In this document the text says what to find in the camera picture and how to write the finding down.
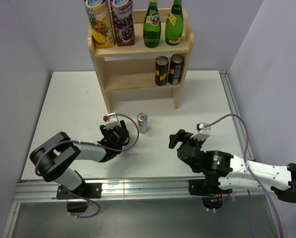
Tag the black gold can front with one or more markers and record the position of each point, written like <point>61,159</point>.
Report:
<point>161,70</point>

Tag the tall green glass bottle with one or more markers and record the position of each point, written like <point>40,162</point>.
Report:
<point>174,24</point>

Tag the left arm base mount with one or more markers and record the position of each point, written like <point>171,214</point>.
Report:
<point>79,200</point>

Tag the black gold can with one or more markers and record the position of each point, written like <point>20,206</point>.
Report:
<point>175,69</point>
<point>161,70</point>

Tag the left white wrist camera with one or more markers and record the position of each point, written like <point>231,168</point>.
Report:
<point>111,121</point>

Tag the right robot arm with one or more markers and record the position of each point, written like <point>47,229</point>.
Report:
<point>224,172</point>

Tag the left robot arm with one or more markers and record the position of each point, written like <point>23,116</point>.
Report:
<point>53,163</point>

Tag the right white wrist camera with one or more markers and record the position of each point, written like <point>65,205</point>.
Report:
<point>203,132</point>

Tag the aluminium front rail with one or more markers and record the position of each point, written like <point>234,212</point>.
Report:
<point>112,189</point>

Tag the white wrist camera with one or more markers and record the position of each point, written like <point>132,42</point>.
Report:
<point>203,132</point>
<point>111,121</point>

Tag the silver slim can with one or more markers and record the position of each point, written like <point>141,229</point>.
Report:
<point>142,120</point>

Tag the grape juice carton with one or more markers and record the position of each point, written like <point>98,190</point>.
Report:
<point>123,23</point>

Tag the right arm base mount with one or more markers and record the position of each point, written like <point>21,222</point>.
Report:
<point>212,196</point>

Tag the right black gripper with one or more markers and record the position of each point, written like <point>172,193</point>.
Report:
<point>182,136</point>

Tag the small round green bottle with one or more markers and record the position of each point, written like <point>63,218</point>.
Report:
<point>152,26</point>

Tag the aluminium side rail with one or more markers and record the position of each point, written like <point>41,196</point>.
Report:
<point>239,128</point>

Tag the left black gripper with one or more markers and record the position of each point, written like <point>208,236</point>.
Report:
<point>106,132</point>

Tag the pineapple juice carton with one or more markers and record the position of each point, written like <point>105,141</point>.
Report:
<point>99,19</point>

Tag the wooden two-tier shelf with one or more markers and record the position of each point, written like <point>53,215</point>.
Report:
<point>133,67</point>

